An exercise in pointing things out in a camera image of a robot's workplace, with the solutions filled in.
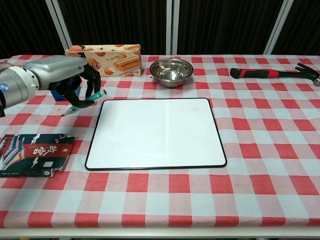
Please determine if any dark pleated curtain panel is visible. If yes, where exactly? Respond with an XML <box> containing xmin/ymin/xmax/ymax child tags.
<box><xmin>271</xmin><ymin>0</ymin><xmax>320</xmax><ymax>56</ymax></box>
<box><xmin>176</xmin><ymin>0</ymin><xmax>285</xmax><ymax>55</ymax></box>
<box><xmin>0</xmin><ymin>0</ymin><xmax>69</xmax><ymax>60</ymax></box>
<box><xmin>56</xmin><ymin>0</ymin><xmax>168</xmax><ymax>56</ymax></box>

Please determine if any grey metal frame post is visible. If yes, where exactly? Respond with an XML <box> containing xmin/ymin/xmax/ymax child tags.
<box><xmin>263</xmin><ymin>0</ymin><xmax>295</xmax><ymax>55</ymax></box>
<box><xmin>45</xmin><ymin>0</ymin><xmax>74</xmax><ymax>50</ymax></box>
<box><xmin>165</xmin><ymin>0</ymin><xmax>181</xmax><ymax>56</ymax></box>

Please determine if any red black claw hammer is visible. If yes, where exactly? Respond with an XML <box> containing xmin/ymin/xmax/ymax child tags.
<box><xmin>229</xmin><ymin>62</ymin><xmax>320</xmax><ymax>88</ymax></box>

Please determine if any white board with black rim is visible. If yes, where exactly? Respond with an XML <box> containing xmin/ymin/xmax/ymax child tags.
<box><xmin>84</xmin><ymin>97</ymin><xmax>228</xmax><ymax>172</ymax></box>

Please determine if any orange egg roll snack box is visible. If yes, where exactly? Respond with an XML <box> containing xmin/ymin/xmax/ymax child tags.
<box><xmin>64</xmin><ymin>44</ymin><xmax>144</xmax><ymax>77</ymax></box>

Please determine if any stainless steel bowl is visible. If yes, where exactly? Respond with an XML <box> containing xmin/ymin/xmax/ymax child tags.
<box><xmin>149</xmin><ymin>58</ymin><xmax>195</xmax><ymax>89</ymax></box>

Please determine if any green whiteboard marker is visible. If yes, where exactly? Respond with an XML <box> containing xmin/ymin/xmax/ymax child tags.
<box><xmin>61</xmin><ymin>90</ymin><xmax>108</xmax><ymax>117</ymax></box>

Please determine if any red white checkered tablecloth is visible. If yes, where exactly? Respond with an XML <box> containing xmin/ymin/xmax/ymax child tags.
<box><xmin>0</xmin><ymin>54</ymin><xmax>320</xmax><ymax>230</ymax></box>

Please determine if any dark printed book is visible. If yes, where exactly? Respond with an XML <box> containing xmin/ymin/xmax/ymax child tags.
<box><xmin>0</xmin><ymin>133</ymin><xmax>77</xmax><ymax>179</ymax></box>

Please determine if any blue toy building block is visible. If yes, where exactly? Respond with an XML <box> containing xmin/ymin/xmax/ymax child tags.
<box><xmin>50</xmin><ymin>79</ymin><xmax>82</xmax><ymax>102</ymax></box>

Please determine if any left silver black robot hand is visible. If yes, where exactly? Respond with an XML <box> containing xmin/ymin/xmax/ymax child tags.
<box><xmin>22</xmin><ymin>56</ymin><xmax>103</xmax><ymax>109</ymax></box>

